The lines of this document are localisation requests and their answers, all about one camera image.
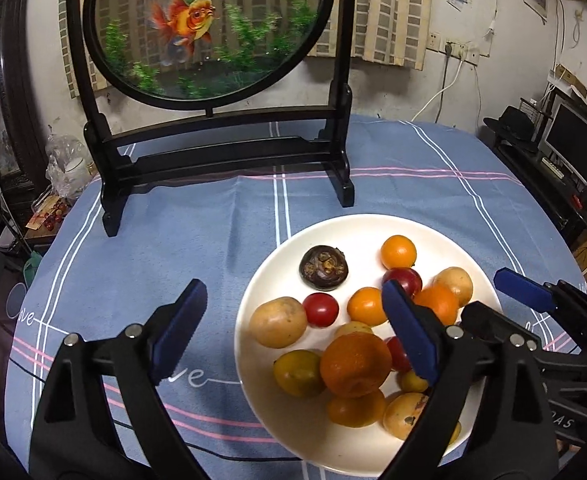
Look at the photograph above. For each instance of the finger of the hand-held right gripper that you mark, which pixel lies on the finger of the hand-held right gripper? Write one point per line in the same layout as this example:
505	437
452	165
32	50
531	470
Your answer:
523	292
488	317

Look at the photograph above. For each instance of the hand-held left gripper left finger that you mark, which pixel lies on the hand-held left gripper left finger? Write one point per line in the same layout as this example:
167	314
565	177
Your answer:
178	330

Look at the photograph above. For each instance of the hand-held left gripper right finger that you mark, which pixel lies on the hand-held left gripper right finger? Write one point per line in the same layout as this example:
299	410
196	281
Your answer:
411	330

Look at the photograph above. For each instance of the red cherry tomato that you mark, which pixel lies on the red cherry tomato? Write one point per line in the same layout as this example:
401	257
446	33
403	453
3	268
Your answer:
398	352
320	309

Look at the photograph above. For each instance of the orange mandarin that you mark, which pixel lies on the orange mandarin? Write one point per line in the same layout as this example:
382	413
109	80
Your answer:
356	365
436	305

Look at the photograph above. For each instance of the spotted tan longan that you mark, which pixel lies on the spotted tan longan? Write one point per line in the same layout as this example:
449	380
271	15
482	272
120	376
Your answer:
454	285
404	412

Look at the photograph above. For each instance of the small smooth orange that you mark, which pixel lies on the small smooth orange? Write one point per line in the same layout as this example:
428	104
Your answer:
368	306
398	251

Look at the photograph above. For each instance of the large red plum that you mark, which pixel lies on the large red plum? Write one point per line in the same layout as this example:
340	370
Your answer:
403	280

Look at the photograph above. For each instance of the yellow-green jujube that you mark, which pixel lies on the yellow-green jujube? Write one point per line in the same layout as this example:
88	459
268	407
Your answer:
351	328
413	381

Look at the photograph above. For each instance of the dark brown water chestnut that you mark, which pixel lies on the dark brown water chestnut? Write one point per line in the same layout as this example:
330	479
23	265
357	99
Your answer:
323	267

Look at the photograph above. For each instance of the white round plate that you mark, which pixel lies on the white round plate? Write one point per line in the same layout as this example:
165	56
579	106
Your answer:
343	240

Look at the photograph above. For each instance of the green-orange mandarin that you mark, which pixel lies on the green-orange mandarin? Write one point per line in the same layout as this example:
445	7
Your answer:
298	372

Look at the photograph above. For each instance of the black desk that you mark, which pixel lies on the black desk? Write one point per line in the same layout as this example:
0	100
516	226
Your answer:
533	185

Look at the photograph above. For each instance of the blue plaid tablecloth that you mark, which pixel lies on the blue plaid tablecloth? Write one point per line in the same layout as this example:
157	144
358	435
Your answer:
198	220

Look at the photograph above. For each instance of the white power strip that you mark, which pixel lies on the white power strip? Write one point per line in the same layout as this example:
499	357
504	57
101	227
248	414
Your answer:
553	167

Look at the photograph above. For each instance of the black monitor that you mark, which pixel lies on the black monitor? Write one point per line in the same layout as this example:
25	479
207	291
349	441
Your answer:
573	142

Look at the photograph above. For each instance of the red glossy beads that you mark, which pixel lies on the red glossy beads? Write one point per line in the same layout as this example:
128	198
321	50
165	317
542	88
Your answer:
53	217

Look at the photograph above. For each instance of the black hat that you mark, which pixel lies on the black hat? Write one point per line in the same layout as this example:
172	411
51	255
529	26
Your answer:
513	122

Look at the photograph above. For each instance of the clear plastic bag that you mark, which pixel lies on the clear plastic bag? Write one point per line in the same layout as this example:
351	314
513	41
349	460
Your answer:
68	160

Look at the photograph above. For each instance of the dark wooden framed mirror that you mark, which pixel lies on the dark wooden framed mirror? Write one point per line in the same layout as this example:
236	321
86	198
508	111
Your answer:
18	110

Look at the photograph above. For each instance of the round goldfish screen black stand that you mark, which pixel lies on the round goldfish screen black stand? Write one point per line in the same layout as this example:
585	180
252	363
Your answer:
198	35

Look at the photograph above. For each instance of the beige checked curtain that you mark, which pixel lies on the beige checked curtain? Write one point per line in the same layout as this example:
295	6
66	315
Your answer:
388	10

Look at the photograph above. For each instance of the white wall socket strip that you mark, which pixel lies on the white wall socket strip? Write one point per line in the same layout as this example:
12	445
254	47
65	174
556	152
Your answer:
461	52

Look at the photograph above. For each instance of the single wall socket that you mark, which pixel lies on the single wall socket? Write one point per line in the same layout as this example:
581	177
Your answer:
436	41

